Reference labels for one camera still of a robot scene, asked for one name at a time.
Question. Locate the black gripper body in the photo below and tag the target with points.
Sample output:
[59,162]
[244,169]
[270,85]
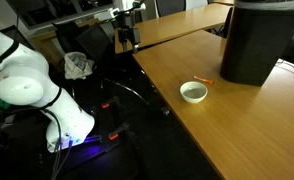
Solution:
[104,125]

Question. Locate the black gripper finger with orange tip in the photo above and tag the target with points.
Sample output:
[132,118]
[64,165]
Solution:
[114,134]
[115,100]

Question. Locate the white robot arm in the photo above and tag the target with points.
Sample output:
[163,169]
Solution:
[24,80]

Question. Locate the white bowl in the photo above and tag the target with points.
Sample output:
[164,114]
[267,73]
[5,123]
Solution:
[193,92]

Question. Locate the orange marker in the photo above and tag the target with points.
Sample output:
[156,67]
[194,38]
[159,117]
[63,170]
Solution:
[210,82]

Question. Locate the white crumpled bag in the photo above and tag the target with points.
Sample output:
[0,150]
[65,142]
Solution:
[77,66]

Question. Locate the black office chair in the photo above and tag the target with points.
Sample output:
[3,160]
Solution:
[90,40]

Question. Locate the far wooden table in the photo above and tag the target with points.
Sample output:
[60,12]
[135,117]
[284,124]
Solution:
[175,25]

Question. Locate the dark chair behind far table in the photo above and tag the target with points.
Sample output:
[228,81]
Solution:
[168,7]

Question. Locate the large black bin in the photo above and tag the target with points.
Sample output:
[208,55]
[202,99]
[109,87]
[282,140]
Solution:
[258,34]

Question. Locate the black camera on clamp mount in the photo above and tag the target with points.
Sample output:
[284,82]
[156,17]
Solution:
[123,12]

